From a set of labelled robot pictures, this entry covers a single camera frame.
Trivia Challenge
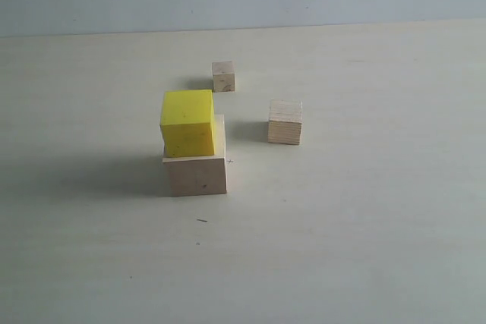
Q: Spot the small wooden cube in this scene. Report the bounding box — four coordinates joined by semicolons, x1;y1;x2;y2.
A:
212;61;235;93

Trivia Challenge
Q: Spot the yellow cube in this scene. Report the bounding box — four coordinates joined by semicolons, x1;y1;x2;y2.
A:
159;90;216;158

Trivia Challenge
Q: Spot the large light wooden cube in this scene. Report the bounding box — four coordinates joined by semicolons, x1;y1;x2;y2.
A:
162;115;228;197

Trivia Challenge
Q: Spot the medium plywood cube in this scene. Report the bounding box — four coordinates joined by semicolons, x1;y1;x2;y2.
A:
267;99;303;146

